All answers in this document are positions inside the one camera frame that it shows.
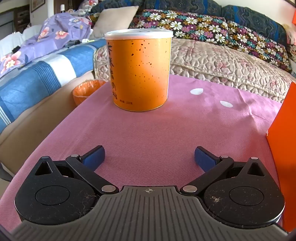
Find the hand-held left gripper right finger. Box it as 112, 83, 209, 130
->
180, 146, 265, 196

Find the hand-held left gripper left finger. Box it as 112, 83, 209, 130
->
34, 145, 120, 195

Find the orange cardboard box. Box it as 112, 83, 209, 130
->
266, 82, 296, 233

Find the pink flower print tablecloth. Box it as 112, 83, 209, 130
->
0, 74, 289, 232

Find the orange waste basket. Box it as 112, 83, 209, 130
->
72, 80, 107, 107

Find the tan sofa seat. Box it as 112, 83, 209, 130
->
0, 71, 109, 177

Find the blue white striped blanket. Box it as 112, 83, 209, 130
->
0, 38, 107, 133

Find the beige quilted sofa cover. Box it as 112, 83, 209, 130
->
94, 37, 296, 103

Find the orange speckled canister white lid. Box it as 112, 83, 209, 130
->
104, 29, 173, 112

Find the short daisy print pillow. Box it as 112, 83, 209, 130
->
227, 20, 292, 73

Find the purple floral blanket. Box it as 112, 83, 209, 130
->
0, 13, 93, 78

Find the beige cushion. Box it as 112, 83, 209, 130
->
91, 6, 139, 39

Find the long daisy print pillow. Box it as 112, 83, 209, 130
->
128, 9, 229, 45

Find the dark blue patterned sofa backrest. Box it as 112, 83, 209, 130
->
90, 0, 287, 42

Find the framed wall picture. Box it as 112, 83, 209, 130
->
31, 0, 46, 12

